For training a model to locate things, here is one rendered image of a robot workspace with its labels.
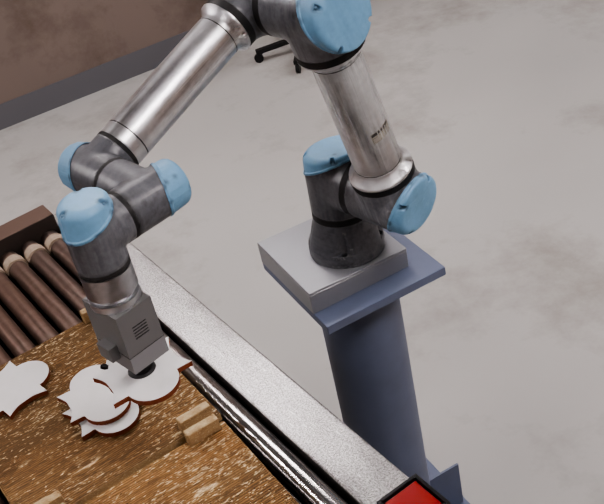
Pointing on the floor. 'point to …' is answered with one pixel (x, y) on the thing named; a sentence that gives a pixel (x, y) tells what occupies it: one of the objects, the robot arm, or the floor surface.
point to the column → (383, 368)
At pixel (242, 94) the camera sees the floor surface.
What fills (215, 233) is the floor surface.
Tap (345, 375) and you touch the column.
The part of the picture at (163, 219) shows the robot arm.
